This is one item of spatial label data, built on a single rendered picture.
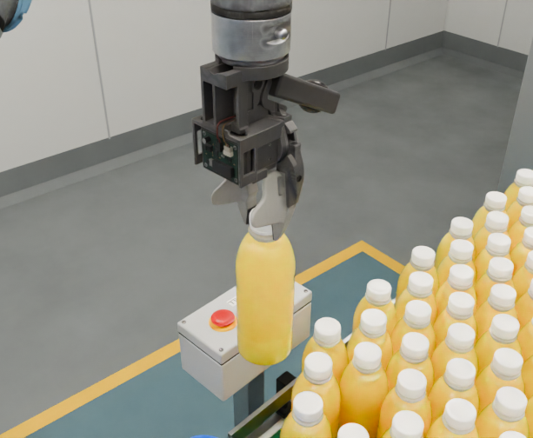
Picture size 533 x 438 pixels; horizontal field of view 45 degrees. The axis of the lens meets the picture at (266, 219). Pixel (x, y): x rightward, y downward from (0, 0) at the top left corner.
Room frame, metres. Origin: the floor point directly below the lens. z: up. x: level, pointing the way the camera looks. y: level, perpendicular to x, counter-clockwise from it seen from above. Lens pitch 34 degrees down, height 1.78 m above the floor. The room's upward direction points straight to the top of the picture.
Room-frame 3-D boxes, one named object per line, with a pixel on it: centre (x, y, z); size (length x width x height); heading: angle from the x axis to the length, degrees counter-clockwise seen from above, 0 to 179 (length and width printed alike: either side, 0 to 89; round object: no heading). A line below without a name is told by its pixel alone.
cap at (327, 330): (0.71, -0.09, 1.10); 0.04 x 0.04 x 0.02
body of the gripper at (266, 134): (0.60, 0.02, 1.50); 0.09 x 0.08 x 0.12; 136
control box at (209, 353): (0.77, 0.03, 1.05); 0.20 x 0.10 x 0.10; 136
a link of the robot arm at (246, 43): (0.60, 0.01, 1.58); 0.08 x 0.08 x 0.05
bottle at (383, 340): (0.73, -0.16, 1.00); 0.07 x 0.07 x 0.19
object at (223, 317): (0.73, 0.07, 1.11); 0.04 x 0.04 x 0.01
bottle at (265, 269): (0.62, 0.00, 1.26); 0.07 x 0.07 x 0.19
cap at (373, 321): (0.73, -0.16, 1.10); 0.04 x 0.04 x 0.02
